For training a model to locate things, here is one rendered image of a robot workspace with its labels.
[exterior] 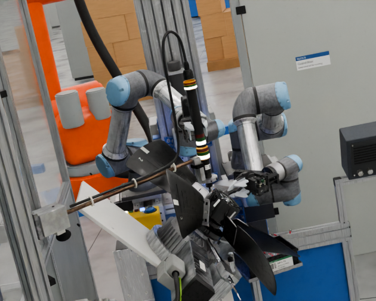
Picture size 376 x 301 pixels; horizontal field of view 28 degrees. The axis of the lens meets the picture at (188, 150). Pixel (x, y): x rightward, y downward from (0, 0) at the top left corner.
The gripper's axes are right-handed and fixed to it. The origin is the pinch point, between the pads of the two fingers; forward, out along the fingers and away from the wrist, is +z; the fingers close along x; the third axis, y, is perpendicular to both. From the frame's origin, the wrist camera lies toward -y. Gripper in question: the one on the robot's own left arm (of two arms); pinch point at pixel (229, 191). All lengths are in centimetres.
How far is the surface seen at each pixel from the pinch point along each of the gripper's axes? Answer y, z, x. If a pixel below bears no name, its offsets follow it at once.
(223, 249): 4.9, 10.2, 18.5
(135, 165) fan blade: -9.3, 33.4, -20.4
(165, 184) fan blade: -1.3, 28.0, -13.0
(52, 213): 3, 74, -22
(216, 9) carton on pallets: -679, -610, 99
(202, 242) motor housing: 14.4, 27.1, 4.8
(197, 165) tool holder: 3.6, 16.5, -17.4
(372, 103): -71, -183, 30
